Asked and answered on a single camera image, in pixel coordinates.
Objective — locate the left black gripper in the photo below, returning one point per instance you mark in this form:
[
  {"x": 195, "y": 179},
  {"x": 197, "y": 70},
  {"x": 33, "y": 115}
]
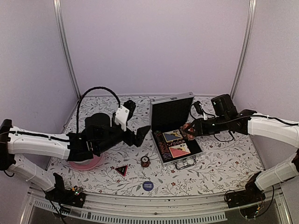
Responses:
[{"x": 130, "y": 140}]

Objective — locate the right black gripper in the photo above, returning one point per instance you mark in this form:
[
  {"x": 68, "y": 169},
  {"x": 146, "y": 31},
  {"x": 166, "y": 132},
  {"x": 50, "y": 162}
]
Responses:
[{"x": 198, "y": 127}]

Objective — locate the blue peach chip stack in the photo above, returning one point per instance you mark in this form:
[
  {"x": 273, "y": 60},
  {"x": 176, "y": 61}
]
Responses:
[{"x": 184, "y": 131}]

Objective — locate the short chip stack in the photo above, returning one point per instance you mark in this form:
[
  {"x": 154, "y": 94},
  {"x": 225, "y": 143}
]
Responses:
[{"x": 145, "y": 161}]

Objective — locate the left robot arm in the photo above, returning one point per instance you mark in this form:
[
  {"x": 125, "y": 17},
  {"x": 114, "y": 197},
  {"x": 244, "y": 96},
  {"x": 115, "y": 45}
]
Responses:
[{"x": 83, "y": 149}]

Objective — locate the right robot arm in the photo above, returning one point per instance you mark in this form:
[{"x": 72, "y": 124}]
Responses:
[{"x": 250, "y": 122}]

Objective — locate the red dice row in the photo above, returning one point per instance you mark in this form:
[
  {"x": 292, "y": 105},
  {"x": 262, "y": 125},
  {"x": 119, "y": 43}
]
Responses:
[{"x": 175, "y": 143}]

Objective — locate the red card deck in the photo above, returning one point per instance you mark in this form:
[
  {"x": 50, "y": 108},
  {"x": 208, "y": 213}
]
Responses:
[{"x": 179, "y": 150}]

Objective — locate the aluminium poker case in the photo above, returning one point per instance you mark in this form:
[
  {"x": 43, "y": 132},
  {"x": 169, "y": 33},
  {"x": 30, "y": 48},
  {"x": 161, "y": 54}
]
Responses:
[{"x": 168, "y": 116}]

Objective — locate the chip row in case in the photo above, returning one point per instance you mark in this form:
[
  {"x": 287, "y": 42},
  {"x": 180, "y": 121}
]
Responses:
[{"x": 162, "y": 146}]

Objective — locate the black triangle button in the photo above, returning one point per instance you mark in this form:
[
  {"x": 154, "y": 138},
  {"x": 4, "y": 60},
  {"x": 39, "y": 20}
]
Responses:
[{"x": 122, "y": 170}]

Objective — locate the white dealer button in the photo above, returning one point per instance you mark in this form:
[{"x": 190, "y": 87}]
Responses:
[{"x": 133, "y": 179}]

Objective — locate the blue small blind button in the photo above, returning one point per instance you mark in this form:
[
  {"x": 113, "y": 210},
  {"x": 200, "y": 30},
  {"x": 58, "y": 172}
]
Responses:
[{"x": 148, "y": 186}]

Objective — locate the pink plate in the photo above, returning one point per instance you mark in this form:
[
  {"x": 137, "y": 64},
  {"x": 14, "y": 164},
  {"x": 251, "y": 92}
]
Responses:
[{"x": 86, "y": 165}]

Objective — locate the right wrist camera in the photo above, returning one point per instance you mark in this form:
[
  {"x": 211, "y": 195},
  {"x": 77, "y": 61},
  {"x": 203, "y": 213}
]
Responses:
[{"x": 199, "y": 109}]

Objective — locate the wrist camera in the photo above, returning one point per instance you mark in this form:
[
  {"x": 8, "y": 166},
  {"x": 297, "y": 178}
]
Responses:
[
  {"x": 199, "y": 109},
  {"x": 124, "y": 113}
]

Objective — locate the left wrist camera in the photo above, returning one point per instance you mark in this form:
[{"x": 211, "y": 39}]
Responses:
[{"x": 124, "y": 113}]

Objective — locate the front aluminium rail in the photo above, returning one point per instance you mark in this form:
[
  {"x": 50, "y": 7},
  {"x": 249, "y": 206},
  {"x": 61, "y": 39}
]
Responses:
[{"x": 202, "y": 209}]

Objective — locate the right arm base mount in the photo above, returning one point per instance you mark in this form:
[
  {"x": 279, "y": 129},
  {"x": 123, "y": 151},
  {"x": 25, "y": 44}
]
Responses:
[{"x": 251, "y": 194}]

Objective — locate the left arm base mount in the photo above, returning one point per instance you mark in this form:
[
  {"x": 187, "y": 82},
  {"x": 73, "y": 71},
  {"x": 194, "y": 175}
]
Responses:
[{"x": 73, "y": 197}]

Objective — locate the right aluminium frame post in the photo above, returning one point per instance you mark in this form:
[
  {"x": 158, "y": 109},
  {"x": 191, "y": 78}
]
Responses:
[{"x": 244, "y": 49}]

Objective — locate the aluminium frame post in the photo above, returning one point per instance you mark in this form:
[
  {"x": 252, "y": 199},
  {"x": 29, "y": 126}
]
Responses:
[
  {"x": 65, "y": 47},
  {"x": 244, "y": 49}
]

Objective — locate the left aluminium frame post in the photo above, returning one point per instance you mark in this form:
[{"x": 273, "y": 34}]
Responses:
[{"x": 65, "y": 47}]

